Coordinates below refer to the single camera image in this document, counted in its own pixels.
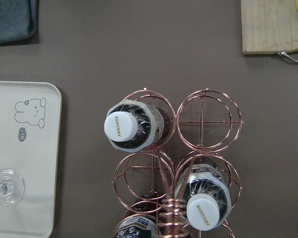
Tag tea bottle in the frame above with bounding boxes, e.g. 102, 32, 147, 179
174, 164, 231, 231
104, 99, 172, 153
113, 194, 161, 238

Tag bamboo cutting board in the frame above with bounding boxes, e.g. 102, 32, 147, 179
240, 0, 298, 63

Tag grey folded cloth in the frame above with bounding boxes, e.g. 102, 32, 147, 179
0, 0, 39, 46

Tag clear wine glass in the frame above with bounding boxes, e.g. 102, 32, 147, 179
0, 169, 25, 206

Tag copper wire bottle basket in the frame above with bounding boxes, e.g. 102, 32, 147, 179
112, 89, 242, 238

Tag cream rabbit tray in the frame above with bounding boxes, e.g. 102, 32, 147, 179
0, 81, 62, 238

